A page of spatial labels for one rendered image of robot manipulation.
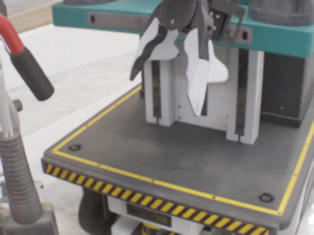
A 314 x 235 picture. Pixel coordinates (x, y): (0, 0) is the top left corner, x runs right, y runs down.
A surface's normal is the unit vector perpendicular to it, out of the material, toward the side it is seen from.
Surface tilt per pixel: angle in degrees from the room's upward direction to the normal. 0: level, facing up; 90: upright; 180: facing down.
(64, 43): 90
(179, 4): 66
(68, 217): 0
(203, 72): 74
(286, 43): 90
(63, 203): 0
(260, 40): 90
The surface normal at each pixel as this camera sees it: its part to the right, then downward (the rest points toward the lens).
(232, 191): -0.04, -0.90
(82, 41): 0.61, 0.33
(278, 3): -0.39, 0.12
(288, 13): -0.08, 0.15
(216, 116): -0.48, 0.40
